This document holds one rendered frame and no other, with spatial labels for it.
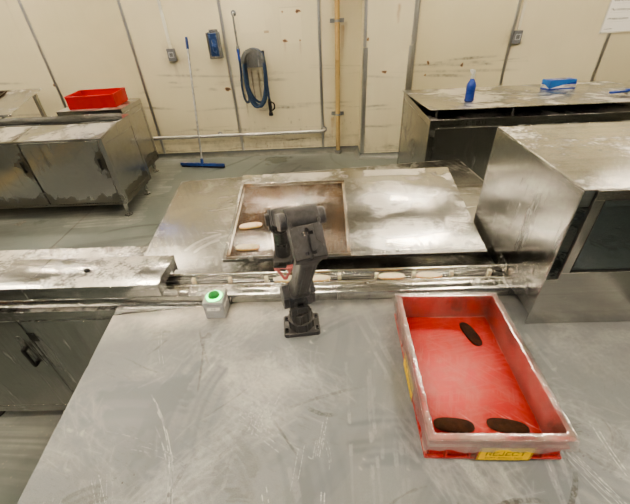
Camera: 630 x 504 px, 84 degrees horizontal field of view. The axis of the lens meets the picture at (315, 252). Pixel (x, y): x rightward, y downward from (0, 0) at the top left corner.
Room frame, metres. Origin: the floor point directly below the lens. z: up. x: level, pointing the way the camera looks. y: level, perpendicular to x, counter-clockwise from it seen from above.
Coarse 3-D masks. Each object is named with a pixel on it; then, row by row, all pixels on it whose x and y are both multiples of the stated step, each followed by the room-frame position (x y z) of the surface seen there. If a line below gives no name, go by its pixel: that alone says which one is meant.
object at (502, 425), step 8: (440, 424) 0.45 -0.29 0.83; (448, 424) 0.45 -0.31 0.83; (456, 424) 0.45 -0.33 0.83; (464, 424) 0.45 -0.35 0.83; (472, 424) 0.45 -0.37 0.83; (488, 424) 0.44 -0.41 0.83; (496, 424) 0.44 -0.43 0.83; (504, 424) 0.44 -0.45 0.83; (512, 424) 0.44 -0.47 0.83; (520, 424) 0.44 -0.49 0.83; (456, 432) 0.43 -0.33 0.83; (464, 432) 0.43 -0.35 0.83; (504, 432) 0.42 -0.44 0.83; (512, 432) 0.42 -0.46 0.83; (520, 432) 0.42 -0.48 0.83; (528, 432) 0.42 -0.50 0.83
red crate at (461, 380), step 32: (416, 320) 0.81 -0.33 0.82; (448, 320) 0.80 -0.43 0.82; (480, 320) 0.79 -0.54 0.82; (416, 352) 0.68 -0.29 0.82; (448, 352) 0.67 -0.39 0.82; (480, 352) 0.67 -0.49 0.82; (448, 384) 0.56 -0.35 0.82; (480, 384) 0.56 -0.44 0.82; (512, 384) 0.55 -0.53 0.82; (416, 416) 0.47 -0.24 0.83; (448, 416) 0.47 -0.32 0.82; (480, 416) 0.47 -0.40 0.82; (512, 416) 0.46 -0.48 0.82
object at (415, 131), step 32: (416, 96) 3.26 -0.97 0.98; (448, 96) 3.17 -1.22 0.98; (480, 96) 3.09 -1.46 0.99; (512, 96) 3.01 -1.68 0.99; (544, 96) 2.93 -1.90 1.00; (576, 96) 2.86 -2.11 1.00; (608, 96) 2.79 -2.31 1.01; (416, 128) 3.01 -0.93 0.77; (448, 128) 2.63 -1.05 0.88; (480, 128) 2.62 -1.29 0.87; (416, 160) 2.88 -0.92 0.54; (480, 160) 2.61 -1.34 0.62
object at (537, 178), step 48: (528, 144) 1.10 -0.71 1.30; (576, 144) 1.07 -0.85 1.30; (624, 144) 1.05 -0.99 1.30; (528, 192) 0.98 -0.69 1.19; (576, 192) 0.79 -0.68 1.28; (624, 192) 0.76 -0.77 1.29; (528, 240) 0.90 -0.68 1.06; (576, 240) 0.77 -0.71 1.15; (528, 288) 0.82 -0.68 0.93; (576, 288) 0.77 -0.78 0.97; (624, 288) 0.76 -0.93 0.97
